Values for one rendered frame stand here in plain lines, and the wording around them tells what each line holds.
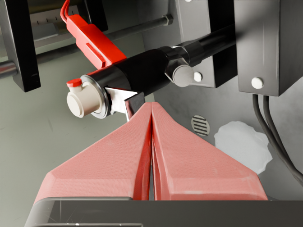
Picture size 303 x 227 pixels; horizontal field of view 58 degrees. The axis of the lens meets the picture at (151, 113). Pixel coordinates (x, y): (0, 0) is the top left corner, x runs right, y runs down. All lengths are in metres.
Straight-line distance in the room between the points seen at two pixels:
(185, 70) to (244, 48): 0.09
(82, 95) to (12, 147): 0.31
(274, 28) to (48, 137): 0.37
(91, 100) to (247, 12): 0.15
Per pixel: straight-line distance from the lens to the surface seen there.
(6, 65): 0.35
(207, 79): 0.28
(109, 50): 0.19
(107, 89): 0.15
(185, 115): 0.55
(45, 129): 0.47
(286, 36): 0.25
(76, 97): 0.16
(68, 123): 0.49
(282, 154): 0.24
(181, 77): 0.17
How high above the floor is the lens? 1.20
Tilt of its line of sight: 36 degrees down
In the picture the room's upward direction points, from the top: 120 degrees counter-clockwise
